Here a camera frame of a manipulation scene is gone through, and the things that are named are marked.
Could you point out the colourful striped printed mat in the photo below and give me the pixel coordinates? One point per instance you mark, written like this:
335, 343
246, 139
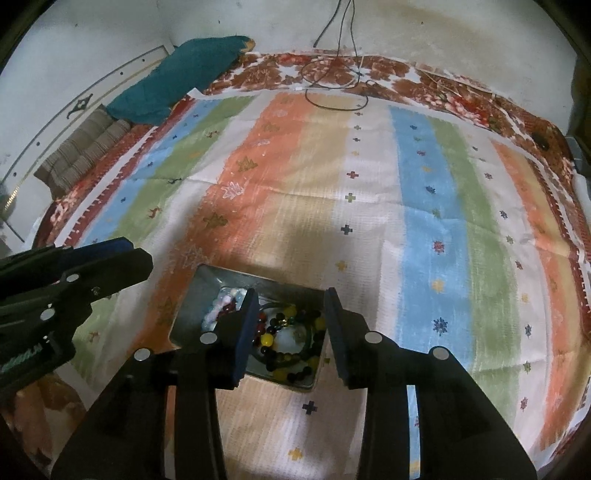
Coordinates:
369, 184

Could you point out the metal tin box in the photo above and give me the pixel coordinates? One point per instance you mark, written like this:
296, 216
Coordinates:
198, 304

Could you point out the teal cloth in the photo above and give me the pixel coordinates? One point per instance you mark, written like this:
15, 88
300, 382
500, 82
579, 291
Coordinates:
175, 78

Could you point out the small dark object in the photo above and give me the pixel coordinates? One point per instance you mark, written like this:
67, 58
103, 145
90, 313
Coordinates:
540, 139

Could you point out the brown striped cushion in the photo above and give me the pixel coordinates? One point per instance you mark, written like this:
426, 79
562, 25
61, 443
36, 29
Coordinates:
78, 152

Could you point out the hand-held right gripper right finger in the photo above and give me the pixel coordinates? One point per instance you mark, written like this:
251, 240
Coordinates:
337, 342

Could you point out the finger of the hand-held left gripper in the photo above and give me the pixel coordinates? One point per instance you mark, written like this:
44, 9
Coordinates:
115, 274
92, 251

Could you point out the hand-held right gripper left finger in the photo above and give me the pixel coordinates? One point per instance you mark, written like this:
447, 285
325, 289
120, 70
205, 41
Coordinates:
241, 342

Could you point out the person's left hand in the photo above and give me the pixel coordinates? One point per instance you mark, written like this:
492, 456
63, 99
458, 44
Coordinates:
44, 410

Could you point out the colourful striped tablecloth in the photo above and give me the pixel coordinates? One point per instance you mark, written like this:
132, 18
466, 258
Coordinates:
277, 69

